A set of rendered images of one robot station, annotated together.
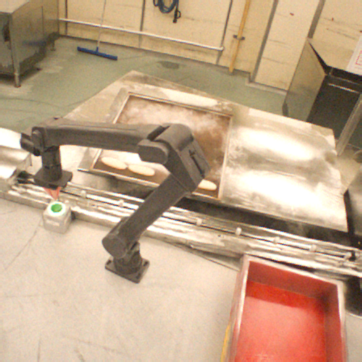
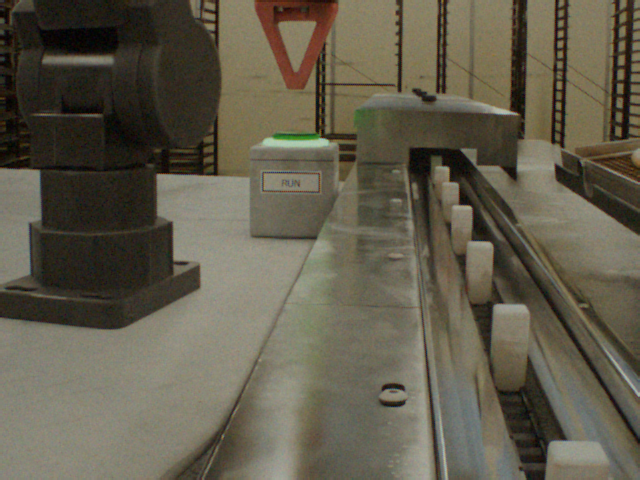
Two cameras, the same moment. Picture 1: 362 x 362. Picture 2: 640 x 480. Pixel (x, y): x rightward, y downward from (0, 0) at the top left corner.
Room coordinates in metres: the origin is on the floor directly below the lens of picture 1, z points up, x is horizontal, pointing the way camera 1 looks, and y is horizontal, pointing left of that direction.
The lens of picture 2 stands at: (0.75, -0.44, 0.95)
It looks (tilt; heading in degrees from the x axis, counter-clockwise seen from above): 10 degrees down; 93
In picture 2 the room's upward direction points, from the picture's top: 1 degrees clockwise
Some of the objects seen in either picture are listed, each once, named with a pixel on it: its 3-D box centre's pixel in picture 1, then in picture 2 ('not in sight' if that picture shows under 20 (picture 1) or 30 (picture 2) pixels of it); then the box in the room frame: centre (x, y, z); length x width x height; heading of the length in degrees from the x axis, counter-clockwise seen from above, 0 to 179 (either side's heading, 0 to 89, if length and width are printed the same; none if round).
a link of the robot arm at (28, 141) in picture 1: (38, 139); not in sight; (0.70, 0.41, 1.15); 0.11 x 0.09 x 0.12; 70
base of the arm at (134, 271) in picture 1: (128, 258); (100, 234); (0.60, 0.11, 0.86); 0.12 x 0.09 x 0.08; 76
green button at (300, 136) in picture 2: (56, 208); (295, 141); (0.69, 0.37, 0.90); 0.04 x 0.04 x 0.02
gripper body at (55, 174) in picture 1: (52, 170); not in sight; (0.69, 0.37, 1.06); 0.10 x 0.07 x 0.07; 88
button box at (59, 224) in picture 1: (58, 220); (298, 207); (0.70, 0.37, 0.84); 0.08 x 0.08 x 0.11; 88
